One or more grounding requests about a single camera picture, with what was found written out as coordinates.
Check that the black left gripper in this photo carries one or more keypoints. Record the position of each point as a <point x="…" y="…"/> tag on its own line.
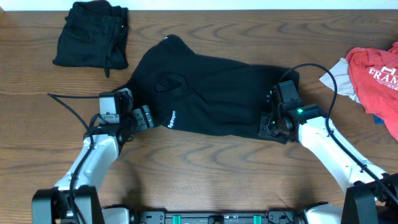
<point x="141" y="125"/>

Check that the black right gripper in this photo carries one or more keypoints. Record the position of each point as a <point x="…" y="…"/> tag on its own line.
<point x="263" y="130"/>

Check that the black t-shirt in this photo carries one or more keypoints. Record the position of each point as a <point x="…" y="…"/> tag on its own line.
<point x="201" y="94"/>

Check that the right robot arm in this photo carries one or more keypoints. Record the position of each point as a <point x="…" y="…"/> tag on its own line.
<point x="370" y="192"/>

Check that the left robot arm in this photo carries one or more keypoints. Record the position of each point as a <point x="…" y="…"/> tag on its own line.
<point x="74" y="198"/>

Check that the beige garment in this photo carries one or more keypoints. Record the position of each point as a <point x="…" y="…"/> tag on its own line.
<point x="344" y="84"/>

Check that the blue garment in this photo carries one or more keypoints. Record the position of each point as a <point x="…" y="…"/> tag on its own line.
<point x="378" y="120"/>

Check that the folded black garment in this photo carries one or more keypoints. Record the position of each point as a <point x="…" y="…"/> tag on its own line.
<point x="94" y="35"/>

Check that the red printed t-shirt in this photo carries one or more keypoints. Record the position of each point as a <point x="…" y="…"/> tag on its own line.
<point x="373" y="74"/>

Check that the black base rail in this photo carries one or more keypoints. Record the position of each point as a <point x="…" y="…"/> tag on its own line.
<point x="217" y="217"/>

